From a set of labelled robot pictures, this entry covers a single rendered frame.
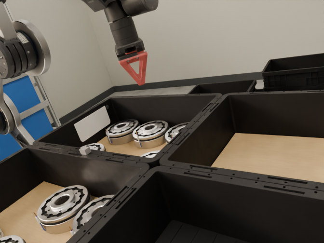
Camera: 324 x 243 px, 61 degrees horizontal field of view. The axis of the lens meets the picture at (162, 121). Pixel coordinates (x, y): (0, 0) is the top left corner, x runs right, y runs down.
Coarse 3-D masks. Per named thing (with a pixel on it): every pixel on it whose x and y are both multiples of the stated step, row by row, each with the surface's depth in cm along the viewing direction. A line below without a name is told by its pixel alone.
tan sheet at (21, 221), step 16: (32, 192) 67; (48, 192) 65; (16, 208) 62; (32, 208) 61; (0, 224) 58; (16, 224) 57; (32, 224) 56; (32, 240) 51; (48, 240) 50; (64, 240) 49
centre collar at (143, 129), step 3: (150, 123) 77; (153, 123) 77; (156, 123) 76; (144, 126) 76; (147, 126) 76; (150, 126) 77; (153, 126) 76; (156, 126) 74; (141, 129) 75; (144, 129) 75; (150, 129) 74; (153, 129) 73; (156, 129) 74; (144, 132) 74; (147, 132) 73; (150, 132) 73
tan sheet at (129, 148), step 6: (102, 144) 82; (108, 144) 81; (126, 144) 78; (132, 144) 77; (162, 144) 72; (108, 150) 77; (114, 150) 76; (120, 150) 75; (126, 150) 74; (132, 150) 73; (138, 150) 72; (144, 150) 72; (150, 150) 71; (156, 150) 70
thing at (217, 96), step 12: (120, 96) 87; (132, 96) 83; (144, 96) 80; (156, 96) 77; (168, 96) 74; (180, 96) 72; (192, 96) 70; (204, 96) 68; (216, 96) 65; (204, 108) 60; (72, 120) 77; (192, 120) 57; (180, 132) 53; (36, 144) 67; (48, 144) 66; (168, 144) 50; (108, 156) 52; (120, 156) 50; (132, 156) 49; (156, 156) 47
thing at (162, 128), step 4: (144, 124) 79; (160, 124) 76; (164, 124) 76; (136, 128) 78; (140, 128) 77; (160, 128) 74; (164, 128) 73; (140, 132) 75; (152, 132) 73; (156, 132) 72; (160, 132) 72; (164, 132) 72; (136, 136) 73; (140, 136) 72; (144, 136) 72; (148, 136) 71; (152, 136) 71; (156, 136) 71
